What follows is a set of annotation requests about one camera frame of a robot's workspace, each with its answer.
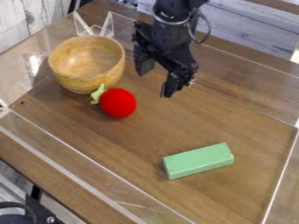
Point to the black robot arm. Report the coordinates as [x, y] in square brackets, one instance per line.
[183, 12]

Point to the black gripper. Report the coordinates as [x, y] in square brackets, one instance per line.
[163, 44]

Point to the green rectangular block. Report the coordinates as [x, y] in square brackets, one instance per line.
[195, 161]

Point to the black metal clamp bracket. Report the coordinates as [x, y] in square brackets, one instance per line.
[21, 208]

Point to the red plush strawberry toy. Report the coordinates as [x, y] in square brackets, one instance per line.
[116, 101]

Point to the wooden bowl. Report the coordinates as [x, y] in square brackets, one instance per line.
[87, 61]

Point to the clear acrylic tray wall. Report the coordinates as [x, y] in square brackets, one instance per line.
[100, 164]

